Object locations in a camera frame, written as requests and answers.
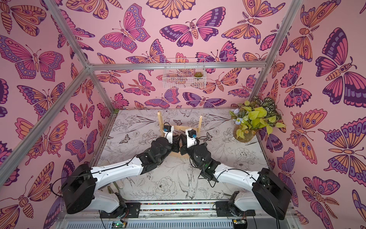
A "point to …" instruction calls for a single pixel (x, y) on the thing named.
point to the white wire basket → (184, 73)
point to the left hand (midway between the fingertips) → (182, 135)
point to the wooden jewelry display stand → (180, 129)
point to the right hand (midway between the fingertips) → (182, 134)
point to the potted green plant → (251, 117)
